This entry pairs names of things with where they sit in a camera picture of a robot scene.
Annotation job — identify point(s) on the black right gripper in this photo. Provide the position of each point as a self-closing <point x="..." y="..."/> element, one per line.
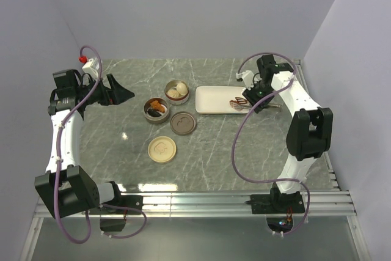
<point x="250" y="97"/>

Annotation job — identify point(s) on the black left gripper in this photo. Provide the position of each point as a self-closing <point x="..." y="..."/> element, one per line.
<point x="117" y="95"/>

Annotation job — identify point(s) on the metal serving tongs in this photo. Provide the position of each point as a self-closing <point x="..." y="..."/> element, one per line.
<point x="248" y="105"/>

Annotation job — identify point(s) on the brown glazed meat slice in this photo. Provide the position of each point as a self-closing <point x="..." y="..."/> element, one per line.
<point x="237" y="106"/>

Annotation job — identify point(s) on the beige steamed bun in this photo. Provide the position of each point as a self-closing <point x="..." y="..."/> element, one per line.
<point x="173" y="93"/>

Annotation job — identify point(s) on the white peeled egg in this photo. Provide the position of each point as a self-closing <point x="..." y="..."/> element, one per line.
<point x="182" y="89"/>

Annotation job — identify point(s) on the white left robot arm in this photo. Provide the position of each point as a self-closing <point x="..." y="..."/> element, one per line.
<point x="65" y="185"/>

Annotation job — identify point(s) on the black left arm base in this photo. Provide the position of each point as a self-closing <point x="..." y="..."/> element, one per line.
<point x="126" y="204"/>

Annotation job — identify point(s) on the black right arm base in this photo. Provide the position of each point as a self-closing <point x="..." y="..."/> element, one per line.
<point x="276" y="203"/>

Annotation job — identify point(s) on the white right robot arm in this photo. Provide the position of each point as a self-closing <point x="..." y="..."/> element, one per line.
<point x="309" y="134"/>

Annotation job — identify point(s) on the white rectangular plate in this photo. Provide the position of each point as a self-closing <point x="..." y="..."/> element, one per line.
<point x="216" y="99"/>

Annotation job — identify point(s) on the grey steel tin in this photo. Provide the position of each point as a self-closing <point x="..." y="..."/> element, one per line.
<point x="157" y="120"/>

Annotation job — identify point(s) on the red striped steel tin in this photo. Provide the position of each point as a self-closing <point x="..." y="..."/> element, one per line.
<point x="176" y="101"/>

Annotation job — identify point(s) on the cream round lid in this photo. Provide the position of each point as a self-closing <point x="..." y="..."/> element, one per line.
<point x="162" y="149"/>

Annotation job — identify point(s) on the brown round lid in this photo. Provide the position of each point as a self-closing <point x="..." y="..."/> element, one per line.
<point x="183" y="123"/>

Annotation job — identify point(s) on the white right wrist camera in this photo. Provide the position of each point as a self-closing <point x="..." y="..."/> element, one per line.
<point x="246" y="77"/>

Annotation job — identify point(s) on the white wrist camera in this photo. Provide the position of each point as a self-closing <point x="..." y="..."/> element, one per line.
<point x="246" y="77"/>
<point x="90" y="66"/>

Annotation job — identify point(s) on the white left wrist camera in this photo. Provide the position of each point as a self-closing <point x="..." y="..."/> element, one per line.
<point x="90" y="66"/>

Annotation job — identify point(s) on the aluminium mounting rail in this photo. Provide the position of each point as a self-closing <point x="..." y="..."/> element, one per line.
<point x="332" y="202"/>

